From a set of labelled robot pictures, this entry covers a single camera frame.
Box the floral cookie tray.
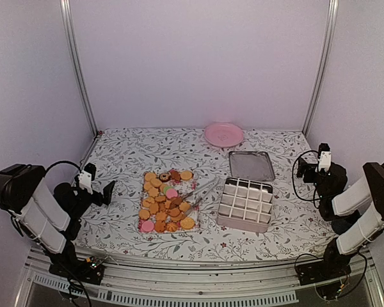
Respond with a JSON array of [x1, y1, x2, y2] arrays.
[[138, 169, 200, 234]]

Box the brown leaf cookie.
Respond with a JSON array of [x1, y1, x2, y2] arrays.
[[170, 196, 183, 208]]

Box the compartment tin box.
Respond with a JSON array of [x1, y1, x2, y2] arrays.
[[216, 177, 273, 233]]

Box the metal tongs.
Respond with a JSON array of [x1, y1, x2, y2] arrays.
[[168, 177, 220, 217]]

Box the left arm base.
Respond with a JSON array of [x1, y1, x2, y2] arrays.
[[49, 257, 105, 285]]

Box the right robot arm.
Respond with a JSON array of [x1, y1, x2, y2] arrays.
[[293, 159, 384, 281]]

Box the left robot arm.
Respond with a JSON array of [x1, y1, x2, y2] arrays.
[[0, 163, 115, 278]]

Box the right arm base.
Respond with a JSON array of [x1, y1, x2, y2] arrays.
[[294, 254, 351, 286]]

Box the dark blue cup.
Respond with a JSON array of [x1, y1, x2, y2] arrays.
[[331, 219, 352, 235]]

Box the metal tin lid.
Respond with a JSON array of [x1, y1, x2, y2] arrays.
[[228, 151, 275, 182]]

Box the pink round cookie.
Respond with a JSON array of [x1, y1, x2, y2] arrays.
[[141, 221, 154, 233]]

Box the floral tablecloth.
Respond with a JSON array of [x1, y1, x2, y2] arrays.
[[73, 127, 340, 263]]

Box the green sandwich cookie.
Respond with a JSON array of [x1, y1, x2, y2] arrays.
[[163, 186, 173, 194]]

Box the chocolate sprinkle donut cookie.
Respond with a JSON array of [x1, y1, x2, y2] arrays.
[[159, 172, 171, 182]]

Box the pink sandwich cookie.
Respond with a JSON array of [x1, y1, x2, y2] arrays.
[[165, 188, 179, 199]]

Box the swirl butter cookie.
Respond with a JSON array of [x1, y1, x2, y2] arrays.
[[166, 222, 179, 232]]

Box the round biscuit top right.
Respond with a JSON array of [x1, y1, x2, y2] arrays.
[[180, 170, 193, 181]]

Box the pink plate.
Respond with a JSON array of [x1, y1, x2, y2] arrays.
[[204, 123, 244, 148]]

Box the round cream sandwich cookie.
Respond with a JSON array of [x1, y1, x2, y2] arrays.
[[180, 217, 195, 230]]

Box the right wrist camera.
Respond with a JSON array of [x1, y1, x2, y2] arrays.
[[317, 143, 332, 173]]

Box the front aluminium rail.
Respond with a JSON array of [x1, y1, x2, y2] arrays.
[[15, 248, 384, 306]]

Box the right aluminium post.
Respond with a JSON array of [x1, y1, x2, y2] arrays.
[[302, 0, 339, 137]]

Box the aluminium post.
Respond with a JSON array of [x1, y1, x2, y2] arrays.
[[60, 0, 99, 138], [302, 0, 339, 137]]

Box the left aluminium post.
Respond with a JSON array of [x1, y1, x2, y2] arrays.
[[60, 0, 99, 138]]

